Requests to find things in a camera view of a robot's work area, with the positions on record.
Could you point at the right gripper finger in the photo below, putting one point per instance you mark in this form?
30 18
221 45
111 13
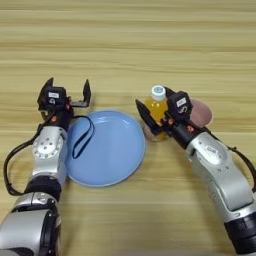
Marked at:
169 91
148 116

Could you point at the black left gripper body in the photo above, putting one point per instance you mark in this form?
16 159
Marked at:
60 115

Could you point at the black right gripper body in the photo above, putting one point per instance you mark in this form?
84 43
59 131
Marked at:
181 128

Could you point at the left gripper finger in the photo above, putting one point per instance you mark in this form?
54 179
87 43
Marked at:
86 95
45 85

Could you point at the orange juice bottle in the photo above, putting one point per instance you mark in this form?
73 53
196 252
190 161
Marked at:
156 110

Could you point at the pink plastic cup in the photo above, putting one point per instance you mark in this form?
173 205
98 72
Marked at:
201 115

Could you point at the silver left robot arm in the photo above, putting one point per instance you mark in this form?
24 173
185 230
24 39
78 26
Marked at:
48 153

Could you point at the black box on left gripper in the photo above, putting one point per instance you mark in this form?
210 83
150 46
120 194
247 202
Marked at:
53 95

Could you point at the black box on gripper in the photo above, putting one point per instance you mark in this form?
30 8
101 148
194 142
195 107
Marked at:
53 95
180 103

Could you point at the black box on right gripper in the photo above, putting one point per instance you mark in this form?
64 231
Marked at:
180 103

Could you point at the blue round plate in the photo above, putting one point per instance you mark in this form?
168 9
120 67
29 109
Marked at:
113 150

